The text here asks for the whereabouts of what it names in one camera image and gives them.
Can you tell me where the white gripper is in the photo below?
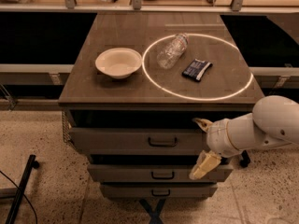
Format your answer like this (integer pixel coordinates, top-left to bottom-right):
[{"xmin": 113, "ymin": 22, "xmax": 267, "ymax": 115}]
[{"xmin": 189, "ymin": 118, "xmax": 241, "ymax": 180}]

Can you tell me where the grey drawer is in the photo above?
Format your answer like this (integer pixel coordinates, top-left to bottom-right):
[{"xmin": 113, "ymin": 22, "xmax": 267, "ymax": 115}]
[
  {"xmin": 87, "ymin": 162, "xmax": 235, "ymax": 184},
  {"xmin": 100, "ymin": 183, "xmax": 218, "ymax": 199},
  {"xmin": 70, "ymin": 128, "xmax": 208, "ymax": 156}
]

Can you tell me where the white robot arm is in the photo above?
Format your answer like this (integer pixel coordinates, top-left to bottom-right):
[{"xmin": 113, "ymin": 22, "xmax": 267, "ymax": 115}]
[{"xmin": 189, "ymin": 95, "xmax": 299, "ymax": 180}]

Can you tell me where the grey wooden drawer cabinet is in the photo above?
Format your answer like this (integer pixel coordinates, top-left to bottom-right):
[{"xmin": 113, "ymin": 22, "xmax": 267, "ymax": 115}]
[{"xmin": 57, "ymin": 12, "xmax": 265, "ymax": 201}]

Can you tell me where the black caster wheel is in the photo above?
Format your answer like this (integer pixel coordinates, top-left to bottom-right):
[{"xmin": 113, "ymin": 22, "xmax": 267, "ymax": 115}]
[{"xmin": 239, "ymin": 150, "xmax": 250, "ymax": 168}]

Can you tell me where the dark blue snack packet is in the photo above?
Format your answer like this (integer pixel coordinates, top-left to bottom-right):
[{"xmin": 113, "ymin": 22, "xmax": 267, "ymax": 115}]
[{"xmin": 182, "ymin": 59, "xmax": 212, "ymax": 82}]

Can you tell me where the clear plastic water bottle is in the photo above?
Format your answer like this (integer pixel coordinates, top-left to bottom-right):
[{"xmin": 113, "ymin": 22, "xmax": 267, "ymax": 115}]
[{"xmin": 157, "ymin": 33, "xmax": 189, "ymax": 69}]

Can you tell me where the white bowl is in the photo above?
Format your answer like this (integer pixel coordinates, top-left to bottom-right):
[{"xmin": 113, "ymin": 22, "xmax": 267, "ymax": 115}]
[{"xmin": 95, "ymin": 48, "xmax": 142, "ymax": 79}]

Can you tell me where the black metal stand leg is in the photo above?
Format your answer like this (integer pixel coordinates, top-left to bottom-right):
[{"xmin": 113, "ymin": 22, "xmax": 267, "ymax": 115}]
[{"xmin": 6, "ymin": 155, "xmax": 39, "ymax": 224}]

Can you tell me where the grey metal railing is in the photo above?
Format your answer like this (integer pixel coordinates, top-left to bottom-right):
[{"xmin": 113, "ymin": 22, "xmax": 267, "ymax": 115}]
[{"xmin": 0, "ymin": 0, "xmax": 299, "ymax": 14}]

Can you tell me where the wire mesh basket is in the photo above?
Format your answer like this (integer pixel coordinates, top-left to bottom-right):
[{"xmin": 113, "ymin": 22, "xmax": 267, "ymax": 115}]
[{"xmin": 62, "ymin": 111, "xmax": 71, "ymax": 144}]

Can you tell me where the black floor cable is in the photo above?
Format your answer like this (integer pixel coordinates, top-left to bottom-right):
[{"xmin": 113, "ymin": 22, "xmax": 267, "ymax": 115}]
[{"xmin": 0, "ymin": 170, "xmax": 39, "ymax": 224}]

